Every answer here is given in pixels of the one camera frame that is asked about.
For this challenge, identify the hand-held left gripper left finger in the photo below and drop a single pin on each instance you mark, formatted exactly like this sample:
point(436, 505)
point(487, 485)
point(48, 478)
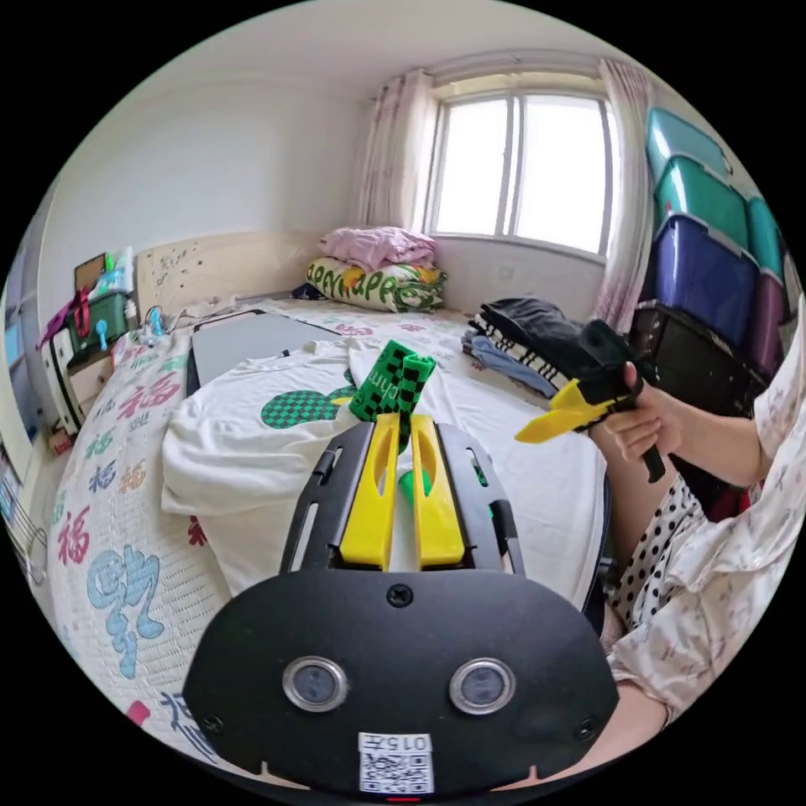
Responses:
point(371, 504)

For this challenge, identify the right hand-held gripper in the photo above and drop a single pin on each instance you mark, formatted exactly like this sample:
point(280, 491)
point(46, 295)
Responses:
point(601, 352)

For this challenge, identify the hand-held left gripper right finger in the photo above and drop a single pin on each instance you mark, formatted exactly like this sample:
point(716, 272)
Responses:
point(437, 516)

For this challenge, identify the white shirt with green checks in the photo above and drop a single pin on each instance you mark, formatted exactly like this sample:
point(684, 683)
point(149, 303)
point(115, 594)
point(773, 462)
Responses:
point(239, 453)

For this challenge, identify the person's right forearm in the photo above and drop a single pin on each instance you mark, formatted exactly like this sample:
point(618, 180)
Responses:
point(724, 444)

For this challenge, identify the person's left forearm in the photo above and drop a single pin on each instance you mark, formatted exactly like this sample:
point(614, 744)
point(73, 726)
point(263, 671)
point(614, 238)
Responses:
point(636, 730)

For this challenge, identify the person's right hand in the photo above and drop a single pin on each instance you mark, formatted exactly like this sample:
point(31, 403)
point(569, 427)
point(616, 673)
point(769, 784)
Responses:
point(658, 425)

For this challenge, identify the pile of clothes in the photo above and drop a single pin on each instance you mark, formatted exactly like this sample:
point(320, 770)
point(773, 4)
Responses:
point(522, 327)

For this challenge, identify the black storage box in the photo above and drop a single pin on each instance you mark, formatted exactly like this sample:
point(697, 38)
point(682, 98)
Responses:
point(692, 352)

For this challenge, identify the blue storage box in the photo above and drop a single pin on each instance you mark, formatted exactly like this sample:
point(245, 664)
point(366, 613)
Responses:
point(702, 277)

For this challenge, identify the grey flat board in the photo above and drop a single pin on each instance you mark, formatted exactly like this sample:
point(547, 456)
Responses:
point(252, 340)

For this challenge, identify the folded quilt with green print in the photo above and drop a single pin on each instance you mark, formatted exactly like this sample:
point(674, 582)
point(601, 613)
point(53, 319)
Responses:
point(371, 286)

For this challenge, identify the purple storage box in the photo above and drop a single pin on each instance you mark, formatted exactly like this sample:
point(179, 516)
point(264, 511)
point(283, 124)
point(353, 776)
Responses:
point(768, 321)

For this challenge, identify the person's body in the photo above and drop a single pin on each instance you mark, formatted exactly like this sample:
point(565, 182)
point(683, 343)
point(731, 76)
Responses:
point(711, 585)

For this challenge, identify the pale pink curtain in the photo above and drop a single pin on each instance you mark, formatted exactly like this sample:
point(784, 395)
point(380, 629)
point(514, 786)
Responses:
point(393, 151)
point(626, 189)

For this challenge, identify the window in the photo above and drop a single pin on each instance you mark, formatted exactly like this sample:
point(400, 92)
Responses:
point(522, 170)

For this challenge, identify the pink folded blanket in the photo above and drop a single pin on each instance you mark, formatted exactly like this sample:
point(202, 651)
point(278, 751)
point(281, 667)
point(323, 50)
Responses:
point(378, 245)

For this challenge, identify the green storage box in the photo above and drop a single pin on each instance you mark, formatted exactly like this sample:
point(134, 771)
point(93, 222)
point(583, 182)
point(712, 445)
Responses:
point(705, 201)

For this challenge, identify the bed with printed quilt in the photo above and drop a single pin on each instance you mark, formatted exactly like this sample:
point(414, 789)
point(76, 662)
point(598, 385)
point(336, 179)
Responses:
point(107, 504)

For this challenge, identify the teal storage box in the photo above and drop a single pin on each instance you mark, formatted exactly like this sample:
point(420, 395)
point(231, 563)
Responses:
point(765, 236)
point(683, 141)

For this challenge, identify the wooden bedside cabinet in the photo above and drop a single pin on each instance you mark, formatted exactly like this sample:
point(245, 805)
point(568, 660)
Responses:
point(94, 315)

